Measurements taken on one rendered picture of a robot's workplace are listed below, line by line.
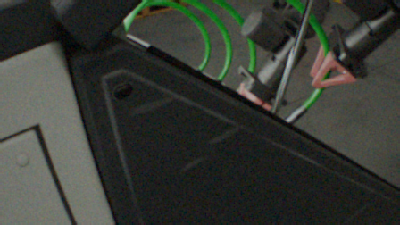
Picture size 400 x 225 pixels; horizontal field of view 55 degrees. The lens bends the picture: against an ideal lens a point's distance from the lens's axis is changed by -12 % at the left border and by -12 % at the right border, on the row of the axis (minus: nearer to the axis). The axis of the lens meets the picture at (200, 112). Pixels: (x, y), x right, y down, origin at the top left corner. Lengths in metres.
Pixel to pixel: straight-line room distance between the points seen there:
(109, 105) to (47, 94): 0.04
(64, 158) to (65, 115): 0.03
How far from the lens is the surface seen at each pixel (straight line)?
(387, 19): 0.68
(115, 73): 0.27
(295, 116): 0.75
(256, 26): 0.75
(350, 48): 0.70
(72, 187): 0.29
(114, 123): 0.28
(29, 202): 0.29
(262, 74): 0.80
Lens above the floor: 1.54
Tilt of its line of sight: 30 degrees down
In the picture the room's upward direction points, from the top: 8 degrees counter-clockwise
